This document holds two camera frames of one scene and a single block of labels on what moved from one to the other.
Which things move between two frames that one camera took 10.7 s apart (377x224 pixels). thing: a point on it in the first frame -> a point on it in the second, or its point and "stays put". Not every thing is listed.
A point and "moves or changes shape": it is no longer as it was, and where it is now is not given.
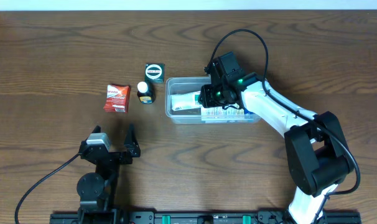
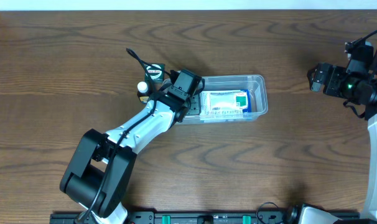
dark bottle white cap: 145,93 stays put
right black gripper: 206,99 -> 324,80
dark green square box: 154,73 stays put
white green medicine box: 186,101 moves or changes shape
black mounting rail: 201,217 stays put
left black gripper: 112,156 -> 194,105
